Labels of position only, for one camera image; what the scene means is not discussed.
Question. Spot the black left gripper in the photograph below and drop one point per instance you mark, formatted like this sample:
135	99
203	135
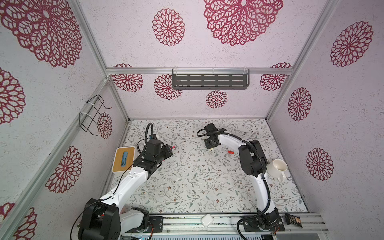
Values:
168	151

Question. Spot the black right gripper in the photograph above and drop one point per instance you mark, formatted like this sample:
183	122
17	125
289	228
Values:
207	144

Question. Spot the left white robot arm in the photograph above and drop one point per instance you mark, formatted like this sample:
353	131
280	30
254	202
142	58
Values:
104	218

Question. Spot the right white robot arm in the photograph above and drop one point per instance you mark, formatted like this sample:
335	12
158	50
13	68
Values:
254	164

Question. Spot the blue tissue pack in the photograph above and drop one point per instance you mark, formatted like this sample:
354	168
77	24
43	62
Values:
124	159

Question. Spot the white wooden-top tissue box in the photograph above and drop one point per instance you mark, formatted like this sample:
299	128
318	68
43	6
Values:
132	155

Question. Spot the cream ceramic mug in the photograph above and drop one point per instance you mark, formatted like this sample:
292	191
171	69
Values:
277	169

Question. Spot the dark metal wall shelf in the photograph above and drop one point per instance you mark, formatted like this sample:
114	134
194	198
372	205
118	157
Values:
212	81

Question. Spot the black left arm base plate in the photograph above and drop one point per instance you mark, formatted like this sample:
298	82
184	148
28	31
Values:
155	225

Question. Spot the black wire wall rack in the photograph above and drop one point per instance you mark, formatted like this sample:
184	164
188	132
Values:
90	117

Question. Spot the white pad on rail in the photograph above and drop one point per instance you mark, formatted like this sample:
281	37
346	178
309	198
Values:
207	220

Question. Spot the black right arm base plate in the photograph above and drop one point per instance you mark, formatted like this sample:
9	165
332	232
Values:
264	223

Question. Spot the small circuit board on rail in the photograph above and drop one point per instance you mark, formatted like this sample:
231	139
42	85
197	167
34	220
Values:
293	220

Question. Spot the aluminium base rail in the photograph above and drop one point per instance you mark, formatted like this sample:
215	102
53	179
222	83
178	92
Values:
292	226

